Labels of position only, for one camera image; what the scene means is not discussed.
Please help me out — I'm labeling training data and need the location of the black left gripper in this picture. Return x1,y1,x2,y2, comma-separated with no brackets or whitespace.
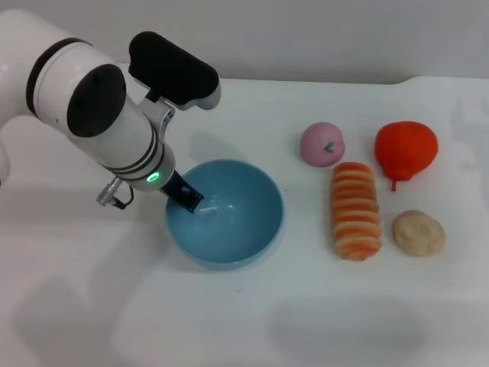
160,171,206,213

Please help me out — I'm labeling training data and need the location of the blue bowl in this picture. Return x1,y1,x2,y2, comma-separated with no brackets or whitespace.
164,158,286,271

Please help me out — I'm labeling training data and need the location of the long ridged bread loaf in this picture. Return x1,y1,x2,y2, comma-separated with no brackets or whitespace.
330,161,383,261

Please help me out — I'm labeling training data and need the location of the round beige bread bun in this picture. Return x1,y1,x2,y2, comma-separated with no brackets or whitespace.
391,209,446,258

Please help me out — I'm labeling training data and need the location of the pink peach toy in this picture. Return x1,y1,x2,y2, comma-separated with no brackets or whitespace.
300,122,347,168

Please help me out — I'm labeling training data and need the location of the left arm connector cable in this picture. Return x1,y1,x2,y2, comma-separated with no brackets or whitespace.
95,179,134,210

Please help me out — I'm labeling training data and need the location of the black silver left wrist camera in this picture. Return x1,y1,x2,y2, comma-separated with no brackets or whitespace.
128,31,222,112

